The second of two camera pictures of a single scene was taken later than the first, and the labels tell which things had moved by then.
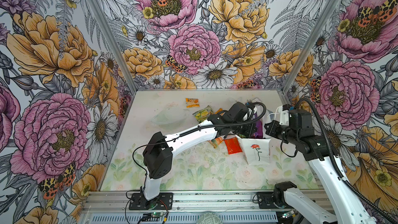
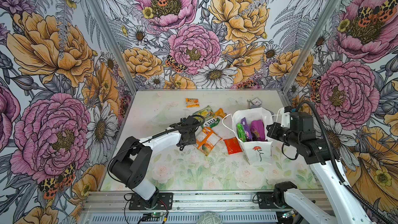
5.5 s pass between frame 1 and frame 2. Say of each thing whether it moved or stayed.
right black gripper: stayed
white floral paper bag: stayed
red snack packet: stayed
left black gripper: moved
